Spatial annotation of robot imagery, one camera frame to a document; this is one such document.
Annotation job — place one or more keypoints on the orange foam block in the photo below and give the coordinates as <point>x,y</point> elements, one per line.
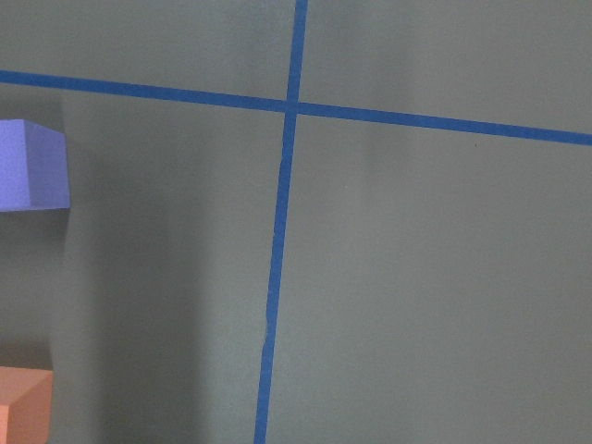
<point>26,405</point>

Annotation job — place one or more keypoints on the purple foam block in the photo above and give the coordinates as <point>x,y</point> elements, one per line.
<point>34,167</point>

